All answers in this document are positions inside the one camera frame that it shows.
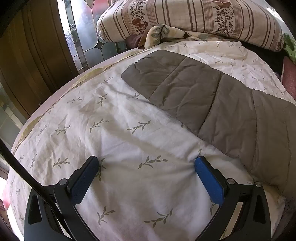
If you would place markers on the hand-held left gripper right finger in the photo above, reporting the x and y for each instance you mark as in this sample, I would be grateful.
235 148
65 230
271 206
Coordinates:
209 180

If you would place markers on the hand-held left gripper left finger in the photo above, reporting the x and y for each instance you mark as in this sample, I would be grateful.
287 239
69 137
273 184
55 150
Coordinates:
84 178

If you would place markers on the grey-brown padded jacket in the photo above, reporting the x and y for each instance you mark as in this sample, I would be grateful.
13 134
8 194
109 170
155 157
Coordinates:
196 92

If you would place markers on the white leaf-print quilt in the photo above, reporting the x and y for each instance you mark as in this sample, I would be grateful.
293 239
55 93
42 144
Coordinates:
127 139

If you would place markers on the pink bolster pillow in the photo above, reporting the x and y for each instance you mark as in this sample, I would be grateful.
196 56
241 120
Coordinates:
289 74

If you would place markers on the stained glass window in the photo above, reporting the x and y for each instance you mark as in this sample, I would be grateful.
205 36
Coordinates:
78 34

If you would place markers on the dark maroon cloth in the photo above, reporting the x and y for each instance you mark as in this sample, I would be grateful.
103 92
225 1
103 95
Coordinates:
135 41

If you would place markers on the green checked blanket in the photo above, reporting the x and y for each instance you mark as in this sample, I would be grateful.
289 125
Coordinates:
290 46

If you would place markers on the striped floral pillow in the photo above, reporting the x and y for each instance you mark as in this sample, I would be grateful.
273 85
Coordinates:
185 18

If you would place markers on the brown wooden door frame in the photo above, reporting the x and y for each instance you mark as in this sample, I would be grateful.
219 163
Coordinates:
27 46

